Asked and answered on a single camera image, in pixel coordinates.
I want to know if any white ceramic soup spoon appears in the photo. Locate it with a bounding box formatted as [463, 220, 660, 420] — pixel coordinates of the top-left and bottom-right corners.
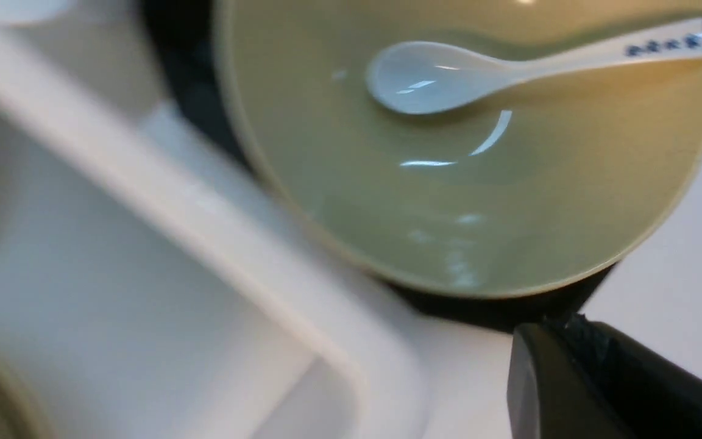
[366, 17, 702, 116]

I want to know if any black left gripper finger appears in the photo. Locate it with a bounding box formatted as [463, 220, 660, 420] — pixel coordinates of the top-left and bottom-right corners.
[506, 314, 702, 438]

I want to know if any yellow noodle bowl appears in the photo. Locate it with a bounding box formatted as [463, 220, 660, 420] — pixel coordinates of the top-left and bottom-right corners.
[212, 0, 702, 299]

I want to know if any black plastic serving tray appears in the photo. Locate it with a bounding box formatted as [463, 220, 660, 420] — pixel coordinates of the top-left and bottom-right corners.
[138, 0, 702, 333]

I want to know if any large white plastic bin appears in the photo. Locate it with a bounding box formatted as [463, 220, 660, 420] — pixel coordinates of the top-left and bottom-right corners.
[0, 1, 512, 438]

